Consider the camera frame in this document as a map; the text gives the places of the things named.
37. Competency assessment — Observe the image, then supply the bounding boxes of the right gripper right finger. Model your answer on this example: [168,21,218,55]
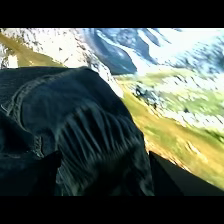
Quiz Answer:
[148,151,224,197]

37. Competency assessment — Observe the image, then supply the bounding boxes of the dark blue jeans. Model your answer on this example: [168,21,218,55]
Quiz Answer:
[0,65,156,197]

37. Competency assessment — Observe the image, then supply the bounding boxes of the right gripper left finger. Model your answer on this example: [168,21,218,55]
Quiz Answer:
[6,151,63,197]

